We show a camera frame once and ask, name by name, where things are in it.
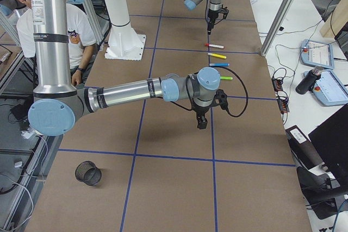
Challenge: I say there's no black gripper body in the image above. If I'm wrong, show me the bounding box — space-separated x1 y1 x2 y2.
207 4 229 30
192 89 227 121

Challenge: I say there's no red and white marker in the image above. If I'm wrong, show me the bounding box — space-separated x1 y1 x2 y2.
204 43 224 49

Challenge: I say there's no blue highlighter marker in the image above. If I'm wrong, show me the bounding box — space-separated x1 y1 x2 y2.
209 63 229 67

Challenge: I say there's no green highlighter marker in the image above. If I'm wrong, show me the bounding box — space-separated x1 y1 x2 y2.
220 76 233 80

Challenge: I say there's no yellow highlighter marker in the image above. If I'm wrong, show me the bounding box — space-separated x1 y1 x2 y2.
207 52 227 59

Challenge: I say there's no brown paper table mat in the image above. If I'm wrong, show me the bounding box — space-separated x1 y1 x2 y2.
26 0 311 231

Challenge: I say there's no black water bottle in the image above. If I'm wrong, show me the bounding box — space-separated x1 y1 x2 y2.
295 66 324 95

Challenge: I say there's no far teach pendant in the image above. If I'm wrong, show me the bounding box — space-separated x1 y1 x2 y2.
300 39 334 69

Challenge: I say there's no teach pendant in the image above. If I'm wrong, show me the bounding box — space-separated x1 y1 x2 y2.
309 69 347 106
300 39 334 69

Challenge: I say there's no near teach pendant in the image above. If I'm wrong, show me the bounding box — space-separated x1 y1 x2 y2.
309 69 347 106

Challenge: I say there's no right black mesh cup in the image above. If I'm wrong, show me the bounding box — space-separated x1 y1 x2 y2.
75 161 102 186

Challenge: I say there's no seated person white shirt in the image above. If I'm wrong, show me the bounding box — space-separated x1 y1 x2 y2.
16 0 96 93

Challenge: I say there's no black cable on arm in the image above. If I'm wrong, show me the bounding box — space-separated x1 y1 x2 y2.
170 67 248 118

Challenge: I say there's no white camera stand base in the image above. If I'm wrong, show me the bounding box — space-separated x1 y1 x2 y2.
105 23 146 61

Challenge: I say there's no aluminium frame post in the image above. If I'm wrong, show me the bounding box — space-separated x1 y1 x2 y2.
259 0 294 57

